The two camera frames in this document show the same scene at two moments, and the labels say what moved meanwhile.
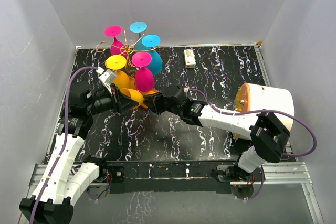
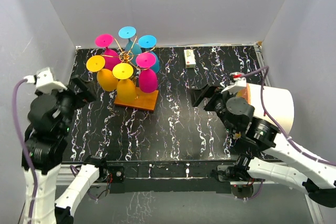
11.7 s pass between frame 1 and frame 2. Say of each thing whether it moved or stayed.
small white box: stayed
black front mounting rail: stayed
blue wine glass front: moved
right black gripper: moved
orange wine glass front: stayed
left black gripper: moved
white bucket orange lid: stayed
